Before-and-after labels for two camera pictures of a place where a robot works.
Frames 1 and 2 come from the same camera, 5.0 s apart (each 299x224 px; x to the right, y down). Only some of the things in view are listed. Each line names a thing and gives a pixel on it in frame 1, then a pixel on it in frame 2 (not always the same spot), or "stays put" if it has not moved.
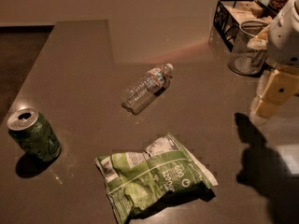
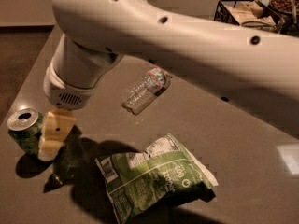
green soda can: x=35 y=133 stays put
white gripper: x=285 y=44 -> x=64 y=96
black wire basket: x=230 y=13 stays put
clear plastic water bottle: x=153 y=84 stays put
